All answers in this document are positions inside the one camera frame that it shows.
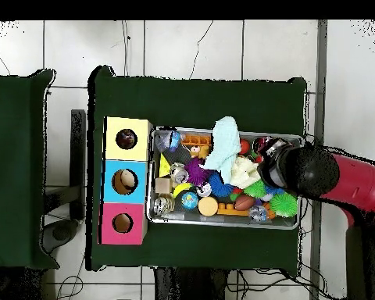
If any shallow wire mesh bin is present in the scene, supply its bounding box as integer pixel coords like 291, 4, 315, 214
145, 125, 304, 230

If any tan foam disc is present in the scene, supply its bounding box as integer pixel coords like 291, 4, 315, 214
197, 196, 219, 217

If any blue globe print ball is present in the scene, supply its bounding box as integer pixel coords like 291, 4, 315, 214
180, 191, 200, 210

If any blue spiky rubber ball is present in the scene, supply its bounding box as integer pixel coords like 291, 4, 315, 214
208, 171, 237, 198

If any orange plush toy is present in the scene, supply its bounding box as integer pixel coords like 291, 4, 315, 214
189, 144, 211, 159

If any green spiky rubber ball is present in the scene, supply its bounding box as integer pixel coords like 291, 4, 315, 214
269, 192, 298, 218

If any wooden box with three holes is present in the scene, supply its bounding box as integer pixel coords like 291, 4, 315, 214
98, 116, 153, 246

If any mint green waffle cloth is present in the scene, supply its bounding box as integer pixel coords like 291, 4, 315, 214
199, 116, 242, 184

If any printed silver drink can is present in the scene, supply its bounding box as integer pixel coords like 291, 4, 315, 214
169, 162, 189, 184

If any dark green tablecloth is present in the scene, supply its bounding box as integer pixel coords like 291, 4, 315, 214
0, 68, 60, 271
85, 65, 309, 272

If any purple spiky monster toy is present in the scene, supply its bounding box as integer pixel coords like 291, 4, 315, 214
184, 156, 212, 187

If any tan round object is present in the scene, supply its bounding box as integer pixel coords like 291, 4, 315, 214
119, 170, 136, 188

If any crushed bottle with blue label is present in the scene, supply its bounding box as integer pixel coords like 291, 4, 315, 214
154, 128, 182, 153

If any cream waffle cloth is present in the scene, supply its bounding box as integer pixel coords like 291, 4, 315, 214
230, 155, 263, 190

